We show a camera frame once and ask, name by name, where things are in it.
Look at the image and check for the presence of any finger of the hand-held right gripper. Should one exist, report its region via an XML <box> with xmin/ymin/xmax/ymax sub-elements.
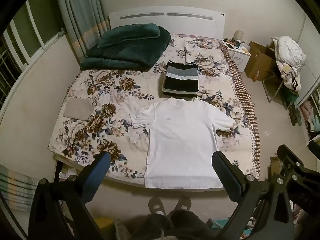
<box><xmin>276</xmin><ymin>144</ymin><xmax>320</xmax><ymax>207</ymax></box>
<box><xmin>308</xmin><ymin>139</ymin><xmax>320</xmax><ymax>153</ymax></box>

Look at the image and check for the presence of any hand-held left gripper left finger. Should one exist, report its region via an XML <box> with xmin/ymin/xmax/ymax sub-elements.
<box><xmin>28</xmin><ymin>151</ymin><xmax>112</xmax><ymax>240</ymax></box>

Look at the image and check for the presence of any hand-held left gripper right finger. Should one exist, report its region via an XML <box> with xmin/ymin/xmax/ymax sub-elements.
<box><xmin>211</xmin><ymin>151</ymin><xmax>295</xmax><ymax>240</ymax></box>

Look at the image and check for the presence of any white T-shirt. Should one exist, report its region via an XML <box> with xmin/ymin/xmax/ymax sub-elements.
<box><xmin>129</xmin><ymin>97</ymin><xmax>237</xmax><ymax>189</ymax></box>

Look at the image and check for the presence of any shelf with folded clothes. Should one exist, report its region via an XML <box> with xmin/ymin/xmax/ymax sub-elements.
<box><xmin>296</xmin><ymin>75</ymin><xmax>320</xmax><ymax>140</ymax></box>

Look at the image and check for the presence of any small brown box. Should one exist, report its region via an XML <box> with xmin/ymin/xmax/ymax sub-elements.
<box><xmin>269</xmin><ymin>156</ymin><xmax>282</xmax><ymax>180</ymax></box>

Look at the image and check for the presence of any person's right shoe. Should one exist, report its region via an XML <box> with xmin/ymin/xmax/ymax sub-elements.
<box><xmin>172</xmin><ymin>196</ymin><xmax>192</xmax><ymax>213</ymax></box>

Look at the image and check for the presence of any person's shoe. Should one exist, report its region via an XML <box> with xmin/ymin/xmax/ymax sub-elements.
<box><xmin>148</xmin><ymin>196</ymin><xmax>167</xmax><ymax>217</ymax></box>
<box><xmin>172</xmin><ymin>196</ymin><xmax>192</xmax><ymax>213</ymax></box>

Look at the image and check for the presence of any yellow box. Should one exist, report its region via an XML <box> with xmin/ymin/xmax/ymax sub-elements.
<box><xmin>94</xmin><ymin>216</ymin><xmax>115</xmax><ymax>240</ymax></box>

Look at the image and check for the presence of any folded beige cloth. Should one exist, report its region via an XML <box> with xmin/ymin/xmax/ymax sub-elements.
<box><xmin>62</xmin><ymin>98</ymin><xmax>95</xmax><ymax>122</ymax></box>

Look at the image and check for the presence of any person's left shoe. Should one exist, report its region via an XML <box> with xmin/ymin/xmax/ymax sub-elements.
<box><xmin>148</xmin><ymin>196</ymin><xmax>167</xmax><ymax>217</ymax></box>

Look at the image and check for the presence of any black white patterned garment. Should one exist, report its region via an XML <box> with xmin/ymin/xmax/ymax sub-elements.
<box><xmin>281</xmin><ymin>62</ymin><xmax>304</xmax><ymax>93</ymax></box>

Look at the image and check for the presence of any floral bed blanket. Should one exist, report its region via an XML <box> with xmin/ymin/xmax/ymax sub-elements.
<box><xmin>47</xmin><ymin>32</ymin><xmax>260</xmax><ymax>193</ymax></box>

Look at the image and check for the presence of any metal folding chair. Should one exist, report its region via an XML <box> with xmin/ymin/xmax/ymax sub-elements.
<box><xmin>262</xmin><ymin>65</ymin><xmax>298</xmax><ymax>108</ymax></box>

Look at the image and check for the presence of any green striped folded cloth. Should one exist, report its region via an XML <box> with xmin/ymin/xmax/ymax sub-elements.
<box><xmin>0</xmin><ymin>165</ymin><xmax>38</xmax><ymax>212</ymax></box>

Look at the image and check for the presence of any white padded jacket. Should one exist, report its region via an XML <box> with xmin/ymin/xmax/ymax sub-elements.
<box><xmin>277</xmin><ymin>36</ymin><xmax>306</xmax><ymax>68</ymax></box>

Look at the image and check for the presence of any brown cardboard box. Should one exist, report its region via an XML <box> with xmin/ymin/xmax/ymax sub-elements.
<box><xmin>244</xmin><ymin>41</ymin><xmax>278</xmax><ymax>80</ymax></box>

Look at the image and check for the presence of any folded black grey striped sweater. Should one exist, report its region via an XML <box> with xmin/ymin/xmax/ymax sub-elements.
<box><xmin>162</xmin><ymin>60</ymin><xmax>200</xmax><ymax>96</ymax></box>

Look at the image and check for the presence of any white nightstand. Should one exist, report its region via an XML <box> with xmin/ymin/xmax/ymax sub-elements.
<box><xmin>226</xmin><ymin>42</ymin><xmax>251</xmax><ymax>73</ymax></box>

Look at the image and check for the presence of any dark green quilt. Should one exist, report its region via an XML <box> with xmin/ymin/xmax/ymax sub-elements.
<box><xmin>79</xmin><ymin>24</ymin><xmax>172</xmax><ymax>71</ymax></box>

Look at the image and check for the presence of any dark green pillow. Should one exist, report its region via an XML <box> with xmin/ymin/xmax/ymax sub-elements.
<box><xmin>97</xmin><ymin>24</ymin><xmax>161</xmax><ymax>48</ymax></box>

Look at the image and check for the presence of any white bed headboard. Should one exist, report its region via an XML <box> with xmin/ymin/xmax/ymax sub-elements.
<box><xmin>108</xmin><ymin>6</ymin><xmax>227</xmax><ymax>40</ymax></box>

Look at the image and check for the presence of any green striped curtain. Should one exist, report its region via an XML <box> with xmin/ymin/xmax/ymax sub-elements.
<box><xmin>53</xmin><ymin>0</ymin><xmax>110</xmax><ymax>65</ymax></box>

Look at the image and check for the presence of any white framed window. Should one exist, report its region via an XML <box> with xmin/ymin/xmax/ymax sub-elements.
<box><xmin>0</xmin><ymin>0</ymin><xmax>67</xmax><ymax>110</ymax></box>

